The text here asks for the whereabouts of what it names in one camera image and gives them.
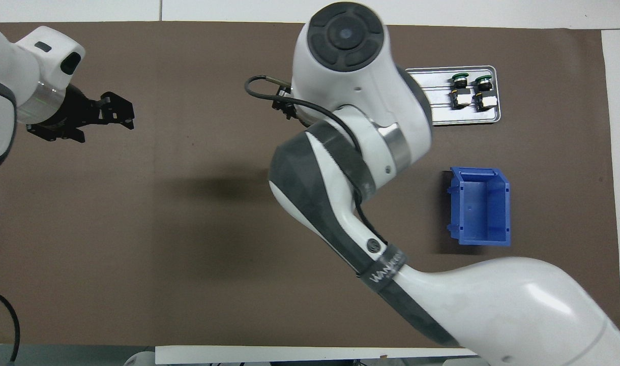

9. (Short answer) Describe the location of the grey metal tray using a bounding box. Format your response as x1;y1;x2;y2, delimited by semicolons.
405;66;501;127

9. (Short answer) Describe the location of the black loose cable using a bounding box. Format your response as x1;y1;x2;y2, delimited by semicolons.
0;287;21;362

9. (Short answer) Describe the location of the green push button switch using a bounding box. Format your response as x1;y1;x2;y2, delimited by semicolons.
450;73;472;110
473;75;496;111

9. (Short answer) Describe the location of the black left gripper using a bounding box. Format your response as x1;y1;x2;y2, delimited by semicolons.
26;84;135;144

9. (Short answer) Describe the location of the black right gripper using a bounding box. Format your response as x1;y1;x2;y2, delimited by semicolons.
272;85;304;121

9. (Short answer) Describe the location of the blue plastic bin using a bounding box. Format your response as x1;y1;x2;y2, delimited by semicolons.
446;166;512;247

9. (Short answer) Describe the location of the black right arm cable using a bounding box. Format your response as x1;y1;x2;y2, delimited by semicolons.
245;75;392;246

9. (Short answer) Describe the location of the brown table mat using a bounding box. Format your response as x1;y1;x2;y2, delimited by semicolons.
0;21;620;349

